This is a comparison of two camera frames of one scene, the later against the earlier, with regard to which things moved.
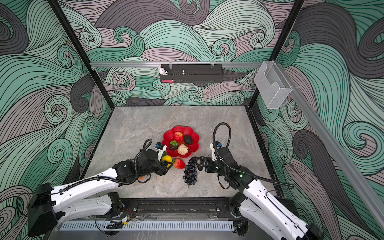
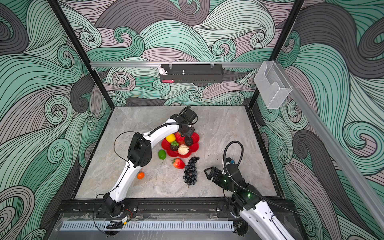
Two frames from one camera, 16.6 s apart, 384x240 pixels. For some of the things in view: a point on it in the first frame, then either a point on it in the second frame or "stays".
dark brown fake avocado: (173, 145) stays
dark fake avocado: (187, 139) stays
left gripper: (163, 169) -> (191, 130)
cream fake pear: (182, 149) stays
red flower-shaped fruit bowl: (168, 137) stays
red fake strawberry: (178, 163) stays
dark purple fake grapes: (190, 172) stays
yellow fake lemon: (168, 158) -> (171, 138)
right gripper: (204, 159) -> (216, 176)
